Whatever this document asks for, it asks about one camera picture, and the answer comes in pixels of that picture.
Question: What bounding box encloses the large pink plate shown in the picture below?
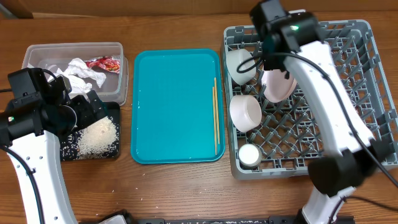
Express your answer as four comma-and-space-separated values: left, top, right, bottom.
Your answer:
261, 70, 297, 103

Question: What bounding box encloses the grey bowl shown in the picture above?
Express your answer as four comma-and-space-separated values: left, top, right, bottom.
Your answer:
226, 49, 256, 85

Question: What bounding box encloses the pink bowl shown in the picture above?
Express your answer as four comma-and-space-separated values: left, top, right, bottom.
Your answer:
229, 95, 262, 133

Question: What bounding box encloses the white paper cup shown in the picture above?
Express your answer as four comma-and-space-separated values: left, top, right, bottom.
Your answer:
238, 144, 262, 169

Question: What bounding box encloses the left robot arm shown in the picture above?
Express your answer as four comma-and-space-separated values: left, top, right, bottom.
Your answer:
1, 68, 108, 223

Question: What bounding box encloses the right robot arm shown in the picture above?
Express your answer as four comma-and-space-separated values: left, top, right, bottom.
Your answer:
236, 0, 392, 223

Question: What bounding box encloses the grey dishwasher rack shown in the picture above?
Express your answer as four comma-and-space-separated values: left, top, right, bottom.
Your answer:
223, 20, 397, 180

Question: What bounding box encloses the black tray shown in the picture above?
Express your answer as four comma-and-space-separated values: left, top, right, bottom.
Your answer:
58, 101, 121, 162

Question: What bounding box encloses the rice pile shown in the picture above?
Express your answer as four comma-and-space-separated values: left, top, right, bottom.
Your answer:
60, 116, 119, 160

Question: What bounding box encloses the crumpled white tissue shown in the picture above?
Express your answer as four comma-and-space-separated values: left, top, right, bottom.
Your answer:
47, 58, 107, 94

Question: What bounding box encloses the clear plastic bin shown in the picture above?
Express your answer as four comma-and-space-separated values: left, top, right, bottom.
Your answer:
22, 42, 129, 106

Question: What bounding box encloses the red snack wrapper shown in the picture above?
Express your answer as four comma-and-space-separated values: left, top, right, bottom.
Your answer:
85, 55, 121, 73

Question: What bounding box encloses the right wooden chopstick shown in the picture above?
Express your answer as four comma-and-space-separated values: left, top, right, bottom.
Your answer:
214, 77, 220, 144

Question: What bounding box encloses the wooden chopstick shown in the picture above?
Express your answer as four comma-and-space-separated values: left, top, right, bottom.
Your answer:
214, 77, 220, 144
212, 87, 217, 155

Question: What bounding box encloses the left wooden chopstick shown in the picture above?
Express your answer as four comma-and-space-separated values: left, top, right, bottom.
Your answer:
212, 87, 217, 155

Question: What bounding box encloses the teal plastic tray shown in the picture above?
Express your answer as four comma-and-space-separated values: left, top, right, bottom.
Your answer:
131, 49, 226, 164

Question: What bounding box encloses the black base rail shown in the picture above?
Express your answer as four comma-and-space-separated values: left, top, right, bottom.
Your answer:
133, 213, 355, 224

